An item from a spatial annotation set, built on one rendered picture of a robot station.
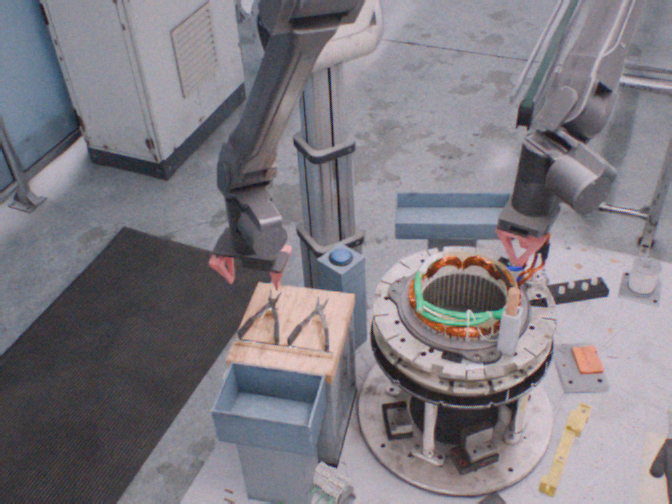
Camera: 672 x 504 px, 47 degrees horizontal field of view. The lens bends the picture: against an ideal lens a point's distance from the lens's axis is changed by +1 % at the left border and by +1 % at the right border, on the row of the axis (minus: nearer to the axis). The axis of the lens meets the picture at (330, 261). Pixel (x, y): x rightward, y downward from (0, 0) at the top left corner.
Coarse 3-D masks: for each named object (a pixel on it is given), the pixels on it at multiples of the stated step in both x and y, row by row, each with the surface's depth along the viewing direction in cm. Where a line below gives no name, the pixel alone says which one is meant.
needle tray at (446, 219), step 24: (408, 192) 167; (432, 192) 166; (456, 192) 166; (480, 192) 166; (504, 192) 165; (408, 216) 167; (432, 216) 167; (456, 216) 166; (480, 216) 166; (432, 240) 164; (456, 240) 163
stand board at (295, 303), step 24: (264, 288) 147; (288, 288) 146; (288, 312) 142; (336, 312) 141; (264, 336) 138; (288, 336) 137; (312, 336) 137; (336, 336) 137; (240, 360) 134; (264, 360) 133; (288, 360) 133; (312, 360) 133; (336, 360) 133
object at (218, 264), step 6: (216, 258) 129; (222, 258) 129; (228, 258) 133; (210, 264) 128; (216, 264) 128; (222, 264) 129; (228, 264) 133; (216, 270) 130; (222, 270) 129; (234, 270) 134; (228, 276) 132; (234, 276) 135
